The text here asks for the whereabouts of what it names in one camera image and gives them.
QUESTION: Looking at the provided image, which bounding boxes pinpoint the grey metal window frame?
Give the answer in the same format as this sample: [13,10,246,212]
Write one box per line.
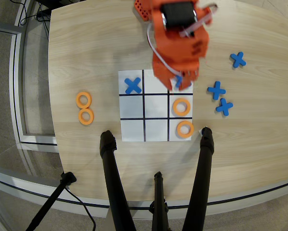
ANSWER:
[0,20,59,153]

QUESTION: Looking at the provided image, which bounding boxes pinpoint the white tic-tac-toe grid sheet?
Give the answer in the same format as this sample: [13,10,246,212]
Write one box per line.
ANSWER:
[118,69,194,142]

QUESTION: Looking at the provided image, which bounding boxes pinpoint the white arm wire bundle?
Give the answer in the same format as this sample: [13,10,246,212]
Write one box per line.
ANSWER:
[146,23,183,76]

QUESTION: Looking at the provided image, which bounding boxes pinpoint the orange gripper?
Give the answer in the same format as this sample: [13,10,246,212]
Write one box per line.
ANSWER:
[151,47,200,91]

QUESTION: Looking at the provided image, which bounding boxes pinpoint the thin black tripod leg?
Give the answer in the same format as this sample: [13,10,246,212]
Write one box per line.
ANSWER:
[148,171,170,231]

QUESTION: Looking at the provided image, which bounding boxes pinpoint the black floor cables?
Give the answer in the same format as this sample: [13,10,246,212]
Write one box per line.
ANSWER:
[18,0,51,27]

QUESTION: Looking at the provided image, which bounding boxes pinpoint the blue foam cross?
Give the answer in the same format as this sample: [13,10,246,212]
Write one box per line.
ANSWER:
[215,98,234,117]
[207,81,227,101]
[229,51,247,69]
[174,75,192,89]
[124,77,143,95]

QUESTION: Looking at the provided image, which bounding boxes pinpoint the black cable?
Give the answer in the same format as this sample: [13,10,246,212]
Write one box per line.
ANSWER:
[64,187,97,231]

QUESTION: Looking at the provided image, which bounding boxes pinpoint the orange foam ring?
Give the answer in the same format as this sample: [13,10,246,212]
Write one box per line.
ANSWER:
[78,108,95,126]
[76,91,92,109]
[176,120,195,139]
[172,98,191,117]

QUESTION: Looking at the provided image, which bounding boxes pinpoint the slim black stand leg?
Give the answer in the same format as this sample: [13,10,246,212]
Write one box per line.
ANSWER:
[25,171,77,231]

